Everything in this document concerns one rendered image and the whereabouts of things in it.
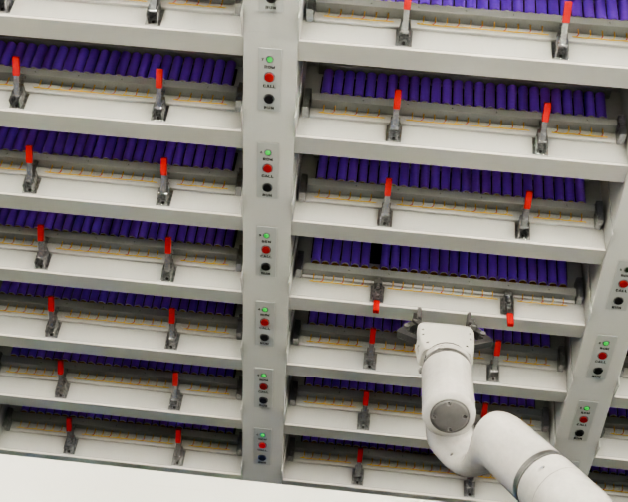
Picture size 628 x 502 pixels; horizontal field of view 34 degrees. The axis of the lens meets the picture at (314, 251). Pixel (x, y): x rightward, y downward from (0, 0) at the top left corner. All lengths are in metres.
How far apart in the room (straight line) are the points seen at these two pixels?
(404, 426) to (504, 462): 0.90
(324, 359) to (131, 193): 0.56
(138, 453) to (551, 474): 1.35
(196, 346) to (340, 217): 0.48
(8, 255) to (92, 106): 0.44
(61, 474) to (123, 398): 1.71
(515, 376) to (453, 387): 0.66
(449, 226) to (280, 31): 0.51
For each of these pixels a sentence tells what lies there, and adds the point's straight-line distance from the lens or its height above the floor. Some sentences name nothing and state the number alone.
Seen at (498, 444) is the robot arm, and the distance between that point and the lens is 1.50.
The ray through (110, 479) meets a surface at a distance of 0.70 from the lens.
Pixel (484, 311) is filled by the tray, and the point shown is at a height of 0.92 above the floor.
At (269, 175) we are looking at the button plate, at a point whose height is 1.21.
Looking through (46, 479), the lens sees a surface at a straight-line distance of 0.71.
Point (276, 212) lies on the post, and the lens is 1.96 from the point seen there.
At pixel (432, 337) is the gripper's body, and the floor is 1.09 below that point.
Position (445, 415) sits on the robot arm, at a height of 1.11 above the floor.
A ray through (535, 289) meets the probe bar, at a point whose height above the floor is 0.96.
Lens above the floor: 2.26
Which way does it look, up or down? 37 degrees down
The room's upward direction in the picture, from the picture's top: 3 degrees clockwise
